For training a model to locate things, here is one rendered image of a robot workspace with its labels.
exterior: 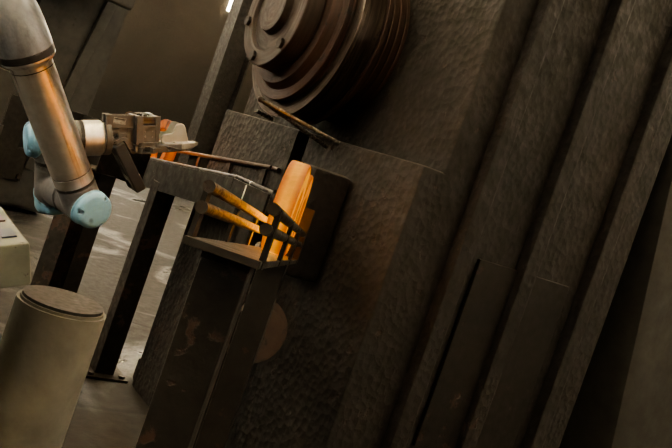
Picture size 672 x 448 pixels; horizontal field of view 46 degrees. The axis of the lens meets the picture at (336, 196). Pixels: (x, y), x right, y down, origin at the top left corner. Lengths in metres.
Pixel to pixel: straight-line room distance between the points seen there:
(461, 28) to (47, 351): 1.05
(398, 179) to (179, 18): 10.96
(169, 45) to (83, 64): 7.74
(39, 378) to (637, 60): 1.43
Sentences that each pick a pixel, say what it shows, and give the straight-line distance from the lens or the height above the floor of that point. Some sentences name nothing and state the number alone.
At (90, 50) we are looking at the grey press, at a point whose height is 0.99.
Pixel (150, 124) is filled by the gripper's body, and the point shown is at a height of 0.77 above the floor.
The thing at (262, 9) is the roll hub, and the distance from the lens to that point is 1.93.
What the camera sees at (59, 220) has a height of 0.44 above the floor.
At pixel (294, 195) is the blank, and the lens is 1.22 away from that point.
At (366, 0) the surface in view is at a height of 1.17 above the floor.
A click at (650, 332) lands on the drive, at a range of 2.20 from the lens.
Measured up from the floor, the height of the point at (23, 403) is 0.39.
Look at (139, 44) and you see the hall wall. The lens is 12.27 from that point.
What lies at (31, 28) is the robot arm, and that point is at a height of 0.86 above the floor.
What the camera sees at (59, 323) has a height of 0.50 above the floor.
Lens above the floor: 0.80
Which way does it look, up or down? 2 degrees down
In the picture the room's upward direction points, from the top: 19 degrees clockwise
